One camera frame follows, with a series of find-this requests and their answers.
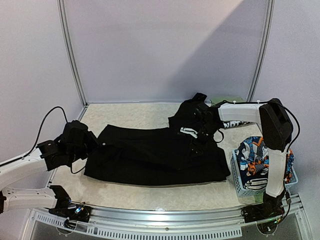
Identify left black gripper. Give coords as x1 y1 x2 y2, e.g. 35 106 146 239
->
68 130 100 163

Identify black garment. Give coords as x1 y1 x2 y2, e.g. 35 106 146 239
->
84 93 231 187

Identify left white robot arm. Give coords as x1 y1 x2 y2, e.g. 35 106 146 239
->
0 135 99 217

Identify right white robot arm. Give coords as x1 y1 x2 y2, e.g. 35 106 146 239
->
179 98 294 218

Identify folded black white shirt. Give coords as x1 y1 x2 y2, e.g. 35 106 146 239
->
222 120 254 129

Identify folded green shirt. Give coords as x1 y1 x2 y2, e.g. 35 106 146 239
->
210 96 244 106

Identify blue orange patterned cloth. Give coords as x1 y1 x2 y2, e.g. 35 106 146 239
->
236 136 295 186

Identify light blue plastic basket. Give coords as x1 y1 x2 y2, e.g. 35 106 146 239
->
230 149 299 197

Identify white striped cloth in basket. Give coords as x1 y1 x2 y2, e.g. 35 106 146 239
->
241 175 268 194

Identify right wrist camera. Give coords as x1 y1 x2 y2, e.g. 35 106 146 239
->
193 102 213 123

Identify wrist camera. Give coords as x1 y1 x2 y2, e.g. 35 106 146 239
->
193 102 213 123
61 120 88 144

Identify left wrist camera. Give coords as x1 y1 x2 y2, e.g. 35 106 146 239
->
61 120 88 144

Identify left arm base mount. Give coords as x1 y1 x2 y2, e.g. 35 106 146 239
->
48 200 92 223

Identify aluminium front rail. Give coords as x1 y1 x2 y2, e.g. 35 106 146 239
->
21 194 314 240

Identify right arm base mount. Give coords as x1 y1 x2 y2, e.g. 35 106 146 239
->
241 200 289 225

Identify right aluminium frame post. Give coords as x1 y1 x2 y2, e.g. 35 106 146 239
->
246 0 275 102

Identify aluminium frame post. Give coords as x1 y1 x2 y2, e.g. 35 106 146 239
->
246 0 275 102
57 0 88 108

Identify left aluminium frame post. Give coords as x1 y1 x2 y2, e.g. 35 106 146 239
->
57 0 88 108

